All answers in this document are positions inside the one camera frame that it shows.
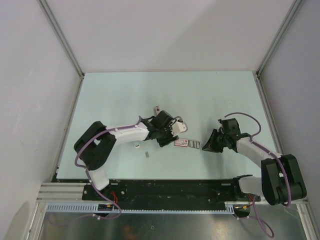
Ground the aluminium frame rail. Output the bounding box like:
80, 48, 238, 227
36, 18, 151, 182
37, 182, 86, 202

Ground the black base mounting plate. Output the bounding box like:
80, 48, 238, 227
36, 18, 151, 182
51, 177, 261, 204

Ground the grey slotted cable duct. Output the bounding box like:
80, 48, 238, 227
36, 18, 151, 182
46, 201, 237, 214

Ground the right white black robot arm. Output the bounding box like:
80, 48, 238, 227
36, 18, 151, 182
202, 118, 307, 206

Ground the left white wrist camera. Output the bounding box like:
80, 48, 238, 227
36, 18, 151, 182
171, 116, 188, 137

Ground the beige black stapler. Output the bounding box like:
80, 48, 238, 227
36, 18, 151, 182
154, 105, 161, 116

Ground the red white staple box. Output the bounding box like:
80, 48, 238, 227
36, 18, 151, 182
174, 138, 201, 149

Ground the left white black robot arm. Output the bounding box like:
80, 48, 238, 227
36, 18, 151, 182
73, 110, 188, 200

